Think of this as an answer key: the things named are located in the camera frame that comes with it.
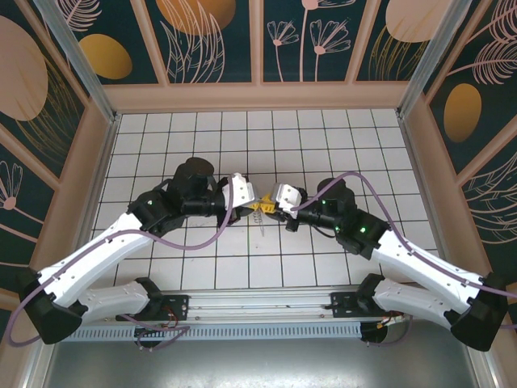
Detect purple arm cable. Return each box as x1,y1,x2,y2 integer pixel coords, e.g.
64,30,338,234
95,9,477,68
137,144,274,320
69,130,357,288
7,175,237,348
292,171,517,328

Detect aluminium side rail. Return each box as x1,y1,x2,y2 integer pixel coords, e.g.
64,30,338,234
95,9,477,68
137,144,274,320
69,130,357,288
22,115,122,388
397,115,504,388

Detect aluminium corner post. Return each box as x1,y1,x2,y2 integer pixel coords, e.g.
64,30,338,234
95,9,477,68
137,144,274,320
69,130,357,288
33,0,120,123
397,0,474,120

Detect long aluminium base rail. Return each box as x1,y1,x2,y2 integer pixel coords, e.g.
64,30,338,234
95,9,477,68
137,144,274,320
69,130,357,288
161,293,363,323

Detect slotted grey cable duct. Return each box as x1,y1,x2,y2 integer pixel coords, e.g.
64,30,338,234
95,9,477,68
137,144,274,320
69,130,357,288
86,323,363,342

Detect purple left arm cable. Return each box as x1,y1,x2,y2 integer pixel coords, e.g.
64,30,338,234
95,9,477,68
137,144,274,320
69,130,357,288
7,175,237,348

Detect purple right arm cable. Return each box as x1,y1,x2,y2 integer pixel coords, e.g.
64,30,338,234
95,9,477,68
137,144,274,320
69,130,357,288
292,171,517,328

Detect grey metal sheet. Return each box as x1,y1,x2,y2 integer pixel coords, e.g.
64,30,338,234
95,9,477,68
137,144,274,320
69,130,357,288
42,338,484,388

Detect red black base wires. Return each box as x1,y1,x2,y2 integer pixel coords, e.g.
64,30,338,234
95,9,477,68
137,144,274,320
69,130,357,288
161,309,181,330
377,315,407,330

